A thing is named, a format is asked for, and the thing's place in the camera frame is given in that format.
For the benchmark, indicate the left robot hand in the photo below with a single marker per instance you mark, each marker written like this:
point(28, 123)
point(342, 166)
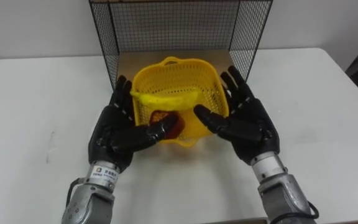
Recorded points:
point(117, 133)

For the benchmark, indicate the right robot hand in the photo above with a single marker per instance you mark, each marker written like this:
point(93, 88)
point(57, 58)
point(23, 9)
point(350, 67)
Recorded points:
point(250, 127)

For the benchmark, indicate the yellow banana soft toy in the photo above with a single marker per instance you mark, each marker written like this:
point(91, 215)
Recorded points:
point(166, 101)

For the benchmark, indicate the yellow plastic basket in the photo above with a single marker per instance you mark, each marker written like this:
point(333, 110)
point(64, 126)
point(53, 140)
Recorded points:
point(179, 74)

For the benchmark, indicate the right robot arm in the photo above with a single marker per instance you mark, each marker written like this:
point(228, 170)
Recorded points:
point(278, 193)

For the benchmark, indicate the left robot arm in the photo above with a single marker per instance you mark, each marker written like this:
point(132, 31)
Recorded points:
point(89, 202)

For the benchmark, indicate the red apple soft toy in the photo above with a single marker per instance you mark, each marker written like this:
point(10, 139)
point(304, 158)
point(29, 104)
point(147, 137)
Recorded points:
point(158, 115)

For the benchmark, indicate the white desk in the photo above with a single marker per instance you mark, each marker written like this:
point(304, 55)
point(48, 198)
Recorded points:
point(306, 93)

